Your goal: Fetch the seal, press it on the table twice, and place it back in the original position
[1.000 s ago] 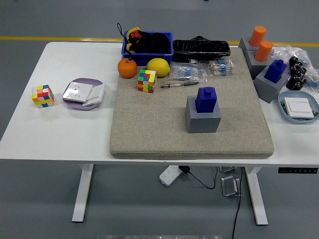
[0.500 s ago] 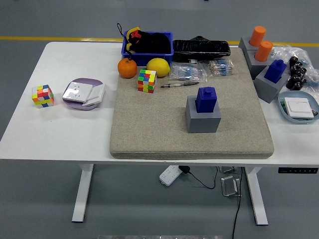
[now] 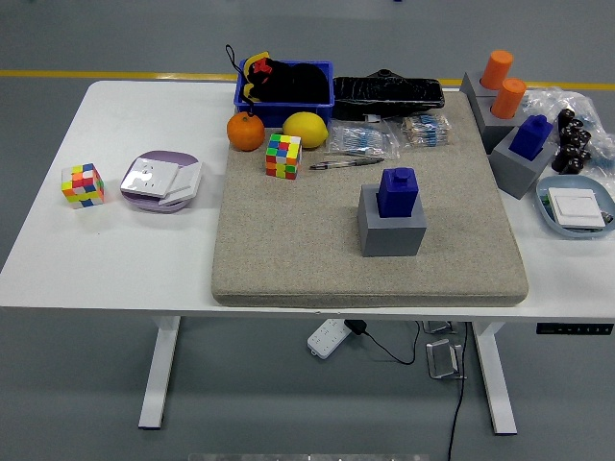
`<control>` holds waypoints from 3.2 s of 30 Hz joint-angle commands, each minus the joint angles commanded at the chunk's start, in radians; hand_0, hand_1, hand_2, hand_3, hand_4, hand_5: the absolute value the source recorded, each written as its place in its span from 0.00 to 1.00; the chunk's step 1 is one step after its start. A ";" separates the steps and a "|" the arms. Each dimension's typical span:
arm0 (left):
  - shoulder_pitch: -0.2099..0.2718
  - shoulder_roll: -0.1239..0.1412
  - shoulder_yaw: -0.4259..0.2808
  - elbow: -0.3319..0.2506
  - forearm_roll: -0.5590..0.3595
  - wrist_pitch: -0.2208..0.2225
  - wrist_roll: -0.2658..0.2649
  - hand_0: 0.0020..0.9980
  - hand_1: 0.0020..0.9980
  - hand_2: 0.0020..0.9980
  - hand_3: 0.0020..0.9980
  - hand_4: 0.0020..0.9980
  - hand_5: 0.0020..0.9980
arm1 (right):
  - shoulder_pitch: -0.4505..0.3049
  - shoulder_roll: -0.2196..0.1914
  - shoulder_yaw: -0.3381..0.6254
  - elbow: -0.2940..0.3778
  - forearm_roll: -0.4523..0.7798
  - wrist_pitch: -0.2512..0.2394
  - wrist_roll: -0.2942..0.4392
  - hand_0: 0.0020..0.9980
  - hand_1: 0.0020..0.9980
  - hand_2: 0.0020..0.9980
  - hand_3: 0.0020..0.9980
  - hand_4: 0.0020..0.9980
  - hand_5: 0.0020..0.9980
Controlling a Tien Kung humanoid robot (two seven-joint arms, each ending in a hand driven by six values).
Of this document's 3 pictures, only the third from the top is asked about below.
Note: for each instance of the black plastic-wrapped flat object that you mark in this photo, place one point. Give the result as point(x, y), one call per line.
point(389, 96)

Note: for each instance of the grey-brown fabric mat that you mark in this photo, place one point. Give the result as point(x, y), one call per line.
point(298, 240)

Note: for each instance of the large metal bracket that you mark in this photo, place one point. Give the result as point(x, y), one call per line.
point(442, 360)

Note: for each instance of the small metal bracket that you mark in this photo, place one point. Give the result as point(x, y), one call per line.
point(437, 327)

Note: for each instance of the small black connector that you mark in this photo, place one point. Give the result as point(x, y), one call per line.
point(607, 217)

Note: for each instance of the small colourful puzzle cube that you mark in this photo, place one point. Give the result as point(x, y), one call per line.
point(82, 187)

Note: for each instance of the white wall switch panel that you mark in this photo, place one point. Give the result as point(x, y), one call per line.
point(187, 182)
point(576, 206)

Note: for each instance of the yellow lemon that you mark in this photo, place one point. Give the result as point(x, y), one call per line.
point(305, 129)

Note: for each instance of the black pouch with yellow trim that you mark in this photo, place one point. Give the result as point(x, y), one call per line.
point(293, 84)

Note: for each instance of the white wall socket panel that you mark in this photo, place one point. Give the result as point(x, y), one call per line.
point(149, 177)

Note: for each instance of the small black cylinder part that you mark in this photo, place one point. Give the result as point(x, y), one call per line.
point(583, 137)
point(567, 115)
point(569, 139)
point(584, 155)
point(575, 127)
point(569, 165)
point(572, 152)

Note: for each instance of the white power strip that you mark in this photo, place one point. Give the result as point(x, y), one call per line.
point(327, 338)

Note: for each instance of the grey seal holder block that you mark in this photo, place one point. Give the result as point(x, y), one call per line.
point(389, 235)
point(516, 175)
point(490, 127)
point(471, 87)

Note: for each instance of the white table leg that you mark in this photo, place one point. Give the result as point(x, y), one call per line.
point(495, 379)
point(161, 374)

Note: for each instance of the orange cylinder seal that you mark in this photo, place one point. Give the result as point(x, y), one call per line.
point(509, 98)
point(497, 69)

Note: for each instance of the purple plate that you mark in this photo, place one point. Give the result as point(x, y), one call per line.
point(144, 204)

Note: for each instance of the large clear resistor bag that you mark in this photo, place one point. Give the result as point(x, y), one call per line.
point(360, 139)

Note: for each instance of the silver ballpoint pen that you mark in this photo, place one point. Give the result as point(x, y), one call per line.
point(346, 163)

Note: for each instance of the black power plug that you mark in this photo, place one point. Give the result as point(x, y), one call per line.
point(356, 327)

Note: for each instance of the blue plastic bin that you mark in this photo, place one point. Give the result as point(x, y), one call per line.
point(288, 111)

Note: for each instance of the orange fruit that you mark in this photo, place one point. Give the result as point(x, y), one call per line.
point(246, 133)

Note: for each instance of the crumpled clear plastic bag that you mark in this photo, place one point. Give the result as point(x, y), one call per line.
point(567, 98)

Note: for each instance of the light blue plate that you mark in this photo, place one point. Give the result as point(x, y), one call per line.
point(572, 183)

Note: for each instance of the black table control panel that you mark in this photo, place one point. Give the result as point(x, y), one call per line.
point(574, 329)

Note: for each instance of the blue square seal stamp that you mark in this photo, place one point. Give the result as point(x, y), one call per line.
point(528, 139)
point(395, 197)

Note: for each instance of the small clear resistor bag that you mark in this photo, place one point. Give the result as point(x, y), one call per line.
point(423, 129)

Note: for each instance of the large colourful puzzle cube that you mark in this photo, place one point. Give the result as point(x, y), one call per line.
point(283, 156)

